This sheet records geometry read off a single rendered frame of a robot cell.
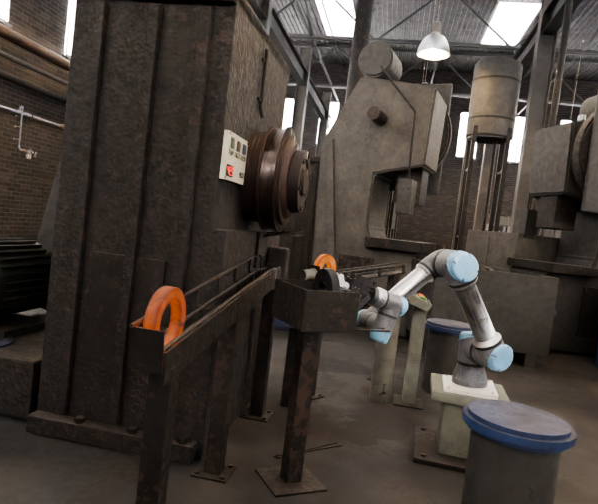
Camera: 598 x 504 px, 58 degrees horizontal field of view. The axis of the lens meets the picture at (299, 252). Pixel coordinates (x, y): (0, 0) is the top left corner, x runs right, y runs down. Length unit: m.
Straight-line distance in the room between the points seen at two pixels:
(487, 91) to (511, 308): 7.17
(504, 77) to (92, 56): 9.68
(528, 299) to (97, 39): 3.62
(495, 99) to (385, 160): 6.33
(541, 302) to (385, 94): 2.26
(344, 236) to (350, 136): 0.94
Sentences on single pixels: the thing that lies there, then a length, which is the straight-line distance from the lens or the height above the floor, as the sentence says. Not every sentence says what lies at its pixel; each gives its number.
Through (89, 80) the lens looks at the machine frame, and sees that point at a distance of 2.27.
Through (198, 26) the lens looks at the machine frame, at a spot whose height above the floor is 1.60.
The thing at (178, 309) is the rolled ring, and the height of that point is 0.66.
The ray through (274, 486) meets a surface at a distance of 2.05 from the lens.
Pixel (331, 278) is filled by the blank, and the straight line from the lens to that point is 1.88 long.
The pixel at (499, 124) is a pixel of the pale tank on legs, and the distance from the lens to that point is 11.12.
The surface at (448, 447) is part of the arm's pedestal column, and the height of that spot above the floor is 0.05.
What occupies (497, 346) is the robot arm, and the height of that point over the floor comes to 0.53.
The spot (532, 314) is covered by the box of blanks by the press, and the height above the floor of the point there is 0.43.
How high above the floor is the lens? 0.93
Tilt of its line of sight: 3 degrees down
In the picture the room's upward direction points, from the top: 7 degrees clockwise
